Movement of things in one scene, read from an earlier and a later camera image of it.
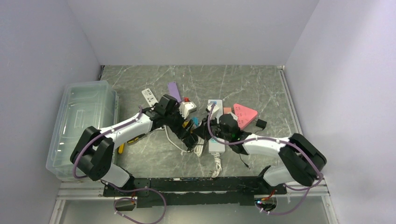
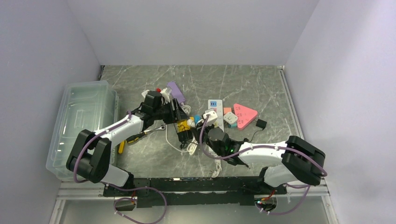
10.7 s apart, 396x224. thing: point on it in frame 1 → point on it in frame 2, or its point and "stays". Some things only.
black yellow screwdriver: x=135 y=138 stays
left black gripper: x=180 y=132 → x=175 y=115
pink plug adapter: x=227 y=109 stays
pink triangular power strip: x=244 y=115 stays
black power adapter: x=261 y=123 stays
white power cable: x=199 y=149 → x=192 y=147
